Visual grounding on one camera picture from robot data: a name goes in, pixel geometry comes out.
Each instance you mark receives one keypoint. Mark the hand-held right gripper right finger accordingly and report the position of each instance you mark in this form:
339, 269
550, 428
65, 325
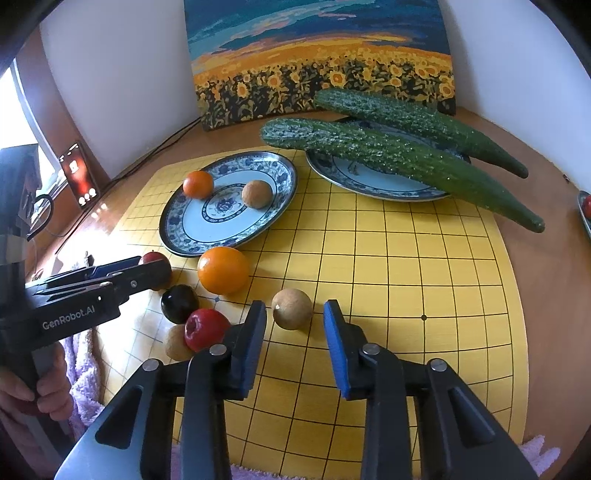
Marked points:
338, 355

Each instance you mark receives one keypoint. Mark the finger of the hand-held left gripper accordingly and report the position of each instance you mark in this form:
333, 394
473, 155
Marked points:
147, 277
113, 269

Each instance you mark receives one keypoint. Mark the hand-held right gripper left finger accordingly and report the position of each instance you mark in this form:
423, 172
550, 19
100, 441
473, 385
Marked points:
251, 355

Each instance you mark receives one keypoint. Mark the brown longan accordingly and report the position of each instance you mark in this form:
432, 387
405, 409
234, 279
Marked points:
257, 194
292, 309
176, 345

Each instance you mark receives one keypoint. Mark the person's left hand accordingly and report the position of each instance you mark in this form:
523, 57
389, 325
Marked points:
48, 381

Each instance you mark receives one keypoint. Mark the small red fruit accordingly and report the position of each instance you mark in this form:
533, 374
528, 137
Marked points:
151, 257
587, 206

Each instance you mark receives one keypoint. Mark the dark plum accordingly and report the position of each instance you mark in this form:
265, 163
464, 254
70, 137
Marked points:
179, 303

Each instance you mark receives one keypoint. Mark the red apple-shaped fruit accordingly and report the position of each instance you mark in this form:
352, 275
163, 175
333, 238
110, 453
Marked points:
207, 328

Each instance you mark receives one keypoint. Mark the purple fuzzy cloth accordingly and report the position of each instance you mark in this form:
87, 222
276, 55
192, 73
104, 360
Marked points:
85, 383

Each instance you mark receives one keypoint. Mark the large orange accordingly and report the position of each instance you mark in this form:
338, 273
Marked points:
224, 271

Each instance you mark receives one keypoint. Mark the smartphone with lit screen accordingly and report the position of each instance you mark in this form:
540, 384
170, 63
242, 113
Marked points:
78, 175

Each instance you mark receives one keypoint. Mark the blue and white floral plate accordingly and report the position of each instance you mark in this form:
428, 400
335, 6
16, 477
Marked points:
221, 207

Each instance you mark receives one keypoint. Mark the yellow grid game board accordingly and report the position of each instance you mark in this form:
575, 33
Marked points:
415, 286

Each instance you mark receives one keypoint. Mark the small orange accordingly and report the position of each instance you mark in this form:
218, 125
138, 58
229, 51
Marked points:
198, 184

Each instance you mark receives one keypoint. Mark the green cucumber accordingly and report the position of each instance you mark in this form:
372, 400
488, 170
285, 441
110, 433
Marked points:
392, 154
415, 117

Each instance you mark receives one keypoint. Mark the sunflower field painting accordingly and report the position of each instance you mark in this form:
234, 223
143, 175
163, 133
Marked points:
323, 60

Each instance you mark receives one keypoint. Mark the blue rimmed plate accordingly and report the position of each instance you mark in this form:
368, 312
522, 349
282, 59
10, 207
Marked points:
585, 226

